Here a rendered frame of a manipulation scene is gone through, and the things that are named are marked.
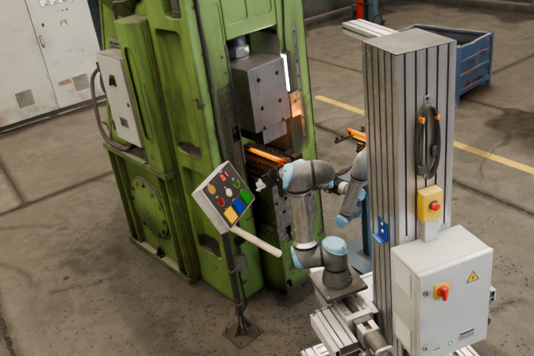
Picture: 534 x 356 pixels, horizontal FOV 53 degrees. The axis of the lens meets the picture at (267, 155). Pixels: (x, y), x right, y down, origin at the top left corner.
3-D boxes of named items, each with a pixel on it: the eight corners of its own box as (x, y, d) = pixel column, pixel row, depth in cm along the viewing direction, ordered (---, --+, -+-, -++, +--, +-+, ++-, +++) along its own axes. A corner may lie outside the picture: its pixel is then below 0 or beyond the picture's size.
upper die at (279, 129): (287, 133, 348) (285, 119, 343) (264, 145, 336) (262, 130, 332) (245, 119, 377) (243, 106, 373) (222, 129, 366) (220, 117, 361)
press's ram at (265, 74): (300, 112, 351) (294, 52, 333) (256, 133, 329) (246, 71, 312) (257, 100, 380) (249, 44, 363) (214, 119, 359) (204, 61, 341)
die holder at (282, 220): (318, 218, 383) (312, 161, 363) (279, 243, 361) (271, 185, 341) (265, 193, 422) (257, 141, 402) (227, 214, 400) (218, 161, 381)
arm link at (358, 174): (370, 165, 272) (346, 233, 302) (380, 156, 279) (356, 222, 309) (350, 155, 276) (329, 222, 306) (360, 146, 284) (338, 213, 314)
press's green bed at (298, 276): (323, 270, 403) (317, 218, 383) (287, 296, 382) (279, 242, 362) (272, 242, 442) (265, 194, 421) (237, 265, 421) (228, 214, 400)
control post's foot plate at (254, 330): (266, 330, 355) (265, 320, 351) (241, 350, 343) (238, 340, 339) (245, 315, 371) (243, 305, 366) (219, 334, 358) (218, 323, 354)
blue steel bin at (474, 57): (492, 86, 683) (496, 29, 651) (456, 106, 641) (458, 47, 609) (413, 71, 769) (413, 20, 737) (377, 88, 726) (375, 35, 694)
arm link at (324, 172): (337, 155, 243) (330, 171, 291) (312, 158, 244) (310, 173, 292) (340, 180, 241) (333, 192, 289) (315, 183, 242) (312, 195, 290)
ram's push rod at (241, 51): (254, 56, 337) (245, -10, 319) (237, 63, 329) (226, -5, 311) (240, 53, 347) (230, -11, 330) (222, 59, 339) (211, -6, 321)
